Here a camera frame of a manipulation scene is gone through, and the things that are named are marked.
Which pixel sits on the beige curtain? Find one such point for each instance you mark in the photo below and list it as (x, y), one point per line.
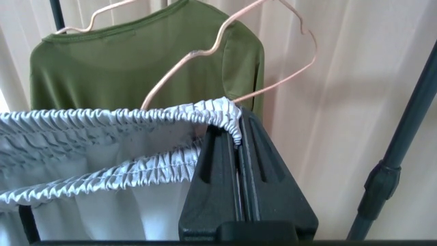
(341, 102)

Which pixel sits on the pink clothes hanger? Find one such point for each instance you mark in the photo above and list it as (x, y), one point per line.
(203, 52)
(73, 29)

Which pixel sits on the green long-sleeved shirt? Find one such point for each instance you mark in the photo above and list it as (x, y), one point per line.
(102, 68)

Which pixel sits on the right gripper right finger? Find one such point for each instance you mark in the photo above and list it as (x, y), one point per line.
(276, 198)

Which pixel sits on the pale grey shorts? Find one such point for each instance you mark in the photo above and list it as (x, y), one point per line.
(68, 136)

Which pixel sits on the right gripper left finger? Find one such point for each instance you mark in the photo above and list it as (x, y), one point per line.
(208, 198)

